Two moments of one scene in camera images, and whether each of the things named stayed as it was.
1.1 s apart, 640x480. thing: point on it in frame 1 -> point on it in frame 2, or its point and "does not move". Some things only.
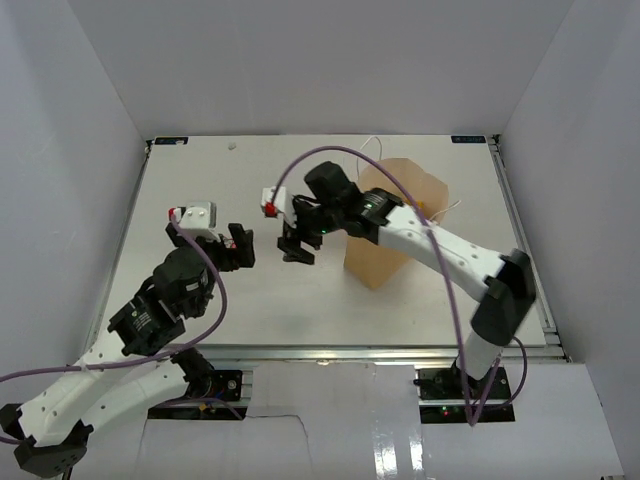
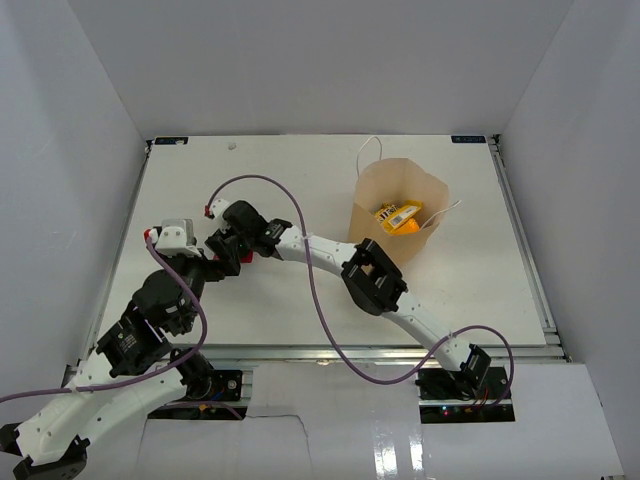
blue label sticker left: [171, 140] does not move
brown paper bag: [365, 257] does not move
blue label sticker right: [468, 139] does not move
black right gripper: [291, 244] -> [229, 230]
